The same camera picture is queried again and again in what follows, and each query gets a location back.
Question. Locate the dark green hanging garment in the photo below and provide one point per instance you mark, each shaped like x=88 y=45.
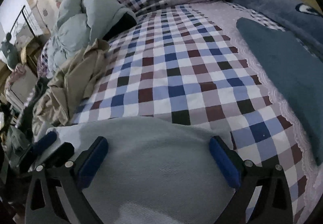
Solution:
x=8 y=52

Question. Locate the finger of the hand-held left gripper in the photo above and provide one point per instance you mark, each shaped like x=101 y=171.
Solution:
x=61 y=152
x=45 y=142

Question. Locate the light grey-blue sweatpants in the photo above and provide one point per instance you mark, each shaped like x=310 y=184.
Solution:
x=151 y=163

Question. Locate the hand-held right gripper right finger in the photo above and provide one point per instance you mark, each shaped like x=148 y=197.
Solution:
x=224 y=163

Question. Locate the large-check bed sheet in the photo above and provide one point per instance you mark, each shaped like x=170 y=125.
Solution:
x=176 y=75

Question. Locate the teal blanket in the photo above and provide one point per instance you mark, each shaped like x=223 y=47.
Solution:
x=277 y=62

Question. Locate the beige garment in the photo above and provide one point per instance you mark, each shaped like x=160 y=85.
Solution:
x=75 y=80

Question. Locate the light blue jacket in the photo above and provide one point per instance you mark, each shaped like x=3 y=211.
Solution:
x=75 y=24

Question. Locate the black metal rack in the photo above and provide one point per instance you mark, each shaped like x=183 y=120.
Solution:
x=24 y=11

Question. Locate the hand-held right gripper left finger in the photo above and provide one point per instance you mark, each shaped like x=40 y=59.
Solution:
x=92 y=160

